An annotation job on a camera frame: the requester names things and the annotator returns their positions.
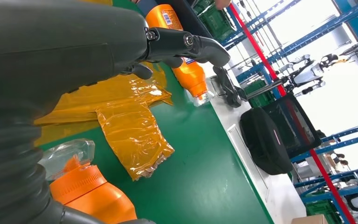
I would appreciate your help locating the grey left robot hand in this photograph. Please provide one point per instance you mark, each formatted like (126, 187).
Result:
(43, 46)

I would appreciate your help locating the green plastic crate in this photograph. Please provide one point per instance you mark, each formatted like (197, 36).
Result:
(321, 210)
(259, 95)
(216, 21)

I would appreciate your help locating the red metal pole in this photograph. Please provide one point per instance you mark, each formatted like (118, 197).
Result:
(259, 52)

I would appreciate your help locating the white humanoid robot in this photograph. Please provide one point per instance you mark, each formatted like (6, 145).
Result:
(308, 72)

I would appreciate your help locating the yellow plastic sheet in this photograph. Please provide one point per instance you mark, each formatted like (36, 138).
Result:
(129, 130)

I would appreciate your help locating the black mesh office chair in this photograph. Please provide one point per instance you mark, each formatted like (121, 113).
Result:
(293, 123)

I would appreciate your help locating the brown cardboard box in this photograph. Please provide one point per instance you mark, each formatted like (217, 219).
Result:
(308, 220)

